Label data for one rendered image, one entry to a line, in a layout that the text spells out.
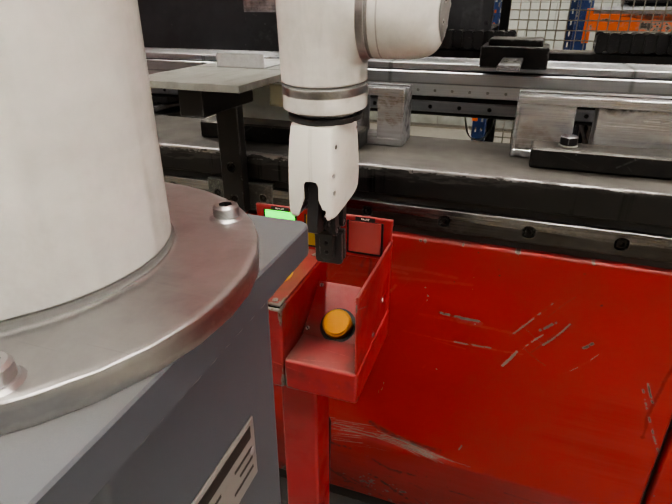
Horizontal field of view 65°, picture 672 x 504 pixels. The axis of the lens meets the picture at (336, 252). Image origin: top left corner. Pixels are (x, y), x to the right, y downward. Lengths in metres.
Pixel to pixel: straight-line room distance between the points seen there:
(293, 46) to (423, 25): 0.12
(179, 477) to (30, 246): 0.10
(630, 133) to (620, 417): 0.44
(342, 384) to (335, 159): 0.27
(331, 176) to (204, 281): 0.34
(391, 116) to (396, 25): 0.44
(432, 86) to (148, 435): 1.03
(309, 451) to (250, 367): 0.59
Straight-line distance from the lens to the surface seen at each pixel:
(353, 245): 0.71
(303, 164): 0.51
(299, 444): 0.82
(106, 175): 0.18
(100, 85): 0.18
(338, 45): 0.49
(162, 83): 0.78
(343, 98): 0.50
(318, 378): 0.65
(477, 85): 1.13
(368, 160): 0.82
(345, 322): 0.67
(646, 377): 0.92
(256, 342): 0.24
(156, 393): 0.17
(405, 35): 0.47
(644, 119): 0.89
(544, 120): 0.88
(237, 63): 0.91
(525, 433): 1.00
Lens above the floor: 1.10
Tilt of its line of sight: 26 degrees down
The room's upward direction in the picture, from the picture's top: straight up
